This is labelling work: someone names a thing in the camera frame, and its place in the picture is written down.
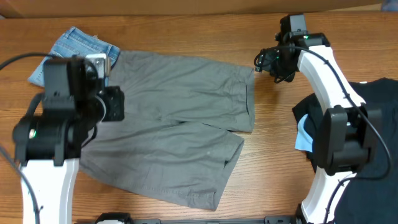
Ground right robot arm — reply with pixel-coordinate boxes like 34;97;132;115
254;14;384;223

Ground grey shorts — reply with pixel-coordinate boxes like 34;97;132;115
80;50;255;210

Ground black t-shirt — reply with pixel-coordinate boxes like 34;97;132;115
292;78;397;224

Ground folded blue denim jeans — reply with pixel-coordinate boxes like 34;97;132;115
27;26;121;88

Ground light blue garment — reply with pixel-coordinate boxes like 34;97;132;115
295;114;313;152

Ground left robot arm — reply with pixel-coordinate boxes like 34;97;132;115
12;54;124;223

